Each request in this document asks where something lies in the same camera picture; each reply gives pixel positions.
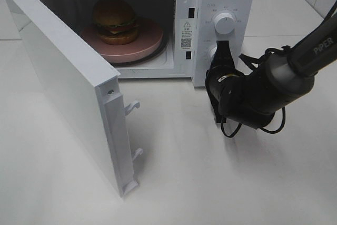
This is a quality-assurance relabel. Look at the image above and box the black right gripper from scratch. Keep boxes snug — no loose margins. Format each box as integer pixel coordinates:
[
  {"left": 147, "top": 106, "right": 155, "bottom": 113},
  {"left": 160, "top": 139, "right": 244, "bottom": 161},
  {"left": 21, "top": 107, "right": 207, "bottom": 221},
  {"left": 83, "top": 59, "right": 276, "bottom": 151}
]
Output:
[{"left": 205, "top": 41, "right": 245, "bottom": 124}]

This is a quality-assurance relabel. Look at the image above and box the white microwave knob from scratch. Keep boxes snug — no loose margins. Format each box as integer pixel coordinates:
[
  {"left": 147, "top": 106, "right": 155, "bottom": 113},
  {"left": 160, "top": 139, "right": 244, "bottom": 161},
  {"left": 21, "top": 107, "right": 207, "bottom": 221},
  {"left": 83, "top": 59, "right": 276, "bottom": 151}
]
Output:
[
  {"left": 213, "top": 11, "right": 236, "bottom": 35},
  {"left": 207, "top": 46, "right": 217, "bottom": 62}
]

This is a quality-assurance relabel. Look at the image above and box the pink round plate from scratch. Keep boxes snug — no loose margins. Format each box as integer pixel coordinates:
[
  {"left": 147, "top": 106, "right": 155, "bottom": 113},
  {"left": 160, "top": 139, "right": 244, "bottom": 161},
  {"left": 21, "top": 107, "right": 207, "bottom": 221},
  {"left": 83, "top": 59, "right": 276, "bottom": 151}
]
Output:
[{"left": 80, "top": 18, "right": 164, "bottom": 65}]

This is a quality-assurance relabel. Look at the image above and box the burger with lettuce and tomato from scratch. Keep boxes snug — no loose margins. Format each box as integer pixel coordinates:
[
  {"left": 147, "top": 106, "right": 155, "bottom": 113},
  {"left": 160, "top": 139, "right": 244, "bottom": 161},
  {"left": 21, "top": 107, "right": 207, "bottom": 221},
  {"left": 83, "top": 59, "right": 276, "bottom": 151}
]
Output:
[{"left": 92, "top": 0, "right": 138, "bottom": 45}]

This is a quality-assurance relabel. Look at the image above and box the white microwave door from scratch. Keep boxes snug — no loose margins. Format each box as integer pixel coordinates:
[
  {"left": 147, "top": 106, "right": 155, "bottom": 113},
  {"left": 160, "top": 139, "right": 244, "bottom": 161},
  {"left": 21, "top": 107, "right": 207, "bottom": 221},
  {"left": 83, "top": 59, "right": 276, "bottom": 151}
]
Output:
[{"left": 6, "top": 0, "right": 142, "bottom": 196}]

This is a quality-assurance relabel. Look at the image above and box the white warning label sticker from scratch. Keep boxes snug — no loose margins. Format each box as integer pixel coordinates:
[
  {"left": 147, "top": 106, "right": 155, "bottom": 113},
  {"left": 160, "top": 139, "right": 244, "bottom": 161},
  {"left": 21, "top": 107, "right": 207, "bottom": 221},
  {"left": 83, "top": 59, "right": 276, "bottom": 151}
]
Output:
[{"left": 178, "top": 18, "right": 195, "bottom": 50}]

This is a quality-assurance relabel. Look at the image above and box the white microwave oven body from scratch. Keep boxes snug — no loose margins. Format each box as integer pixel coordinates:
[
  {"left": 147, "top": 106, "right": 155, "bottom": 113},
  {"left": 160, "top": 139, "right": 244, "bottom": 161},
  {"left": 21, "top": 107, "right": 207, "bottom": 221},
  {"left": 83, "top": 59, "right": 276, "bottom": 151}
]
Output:
[{"left": 39, "top": 0, "right": 252, "bottom": 86}]

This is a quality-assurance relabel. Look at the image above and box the glass microwave turntable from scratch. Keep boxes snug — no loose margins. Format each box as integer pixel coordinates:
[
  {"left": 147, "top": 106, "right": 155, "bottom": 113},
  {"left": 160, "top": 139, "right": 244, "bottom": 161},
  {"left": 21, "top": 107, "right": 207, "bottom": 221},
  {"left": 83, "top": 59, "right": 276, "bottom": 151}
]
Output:
[{"left": 111, "top": 34, "right": 169, "bottom": 67}]

